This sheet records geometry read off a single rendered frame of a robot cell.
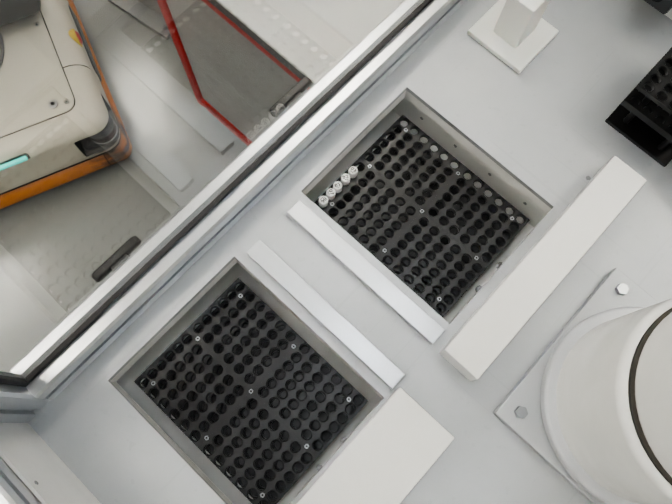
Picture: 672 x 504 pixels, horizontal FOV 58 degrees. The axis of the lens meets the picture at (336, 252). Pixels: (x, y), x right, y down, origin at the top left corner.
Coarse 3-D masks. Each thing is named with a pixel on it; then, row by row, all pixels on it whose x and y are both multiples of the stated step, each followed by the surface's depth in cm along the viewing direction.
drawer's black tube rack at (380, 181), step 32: (416, 128) 84; (384, 160) 85; (416, 160) 82; (448, 160) 82; (352, 192) 84; (384, 192) 81; (416, 192) 81; (448, 192) 81; (480, 192) 81; (352, 224) 80; (384, 224) 80; (416, 224) 80; (448, 224) 80; (480, 224) 83; (512, 224) 83; (384, 256) 78; (416, 256) 79; (448, 256) 82; (480, 256) 79; (416, 288) 80; (448, 288) 77
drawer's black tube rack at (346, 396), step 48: (240, 288) 80; (240, 336) 75; (288, 336) 78; (144, 384) 76; (192, 384) 74; (240, 384) 74; (288, 384) 77; (336, 384) 74; (192, 432) 73; (240, 432) 72; (288, 432) 72; (336, 432) 73; (240, 480) 74; (288, 480) 74
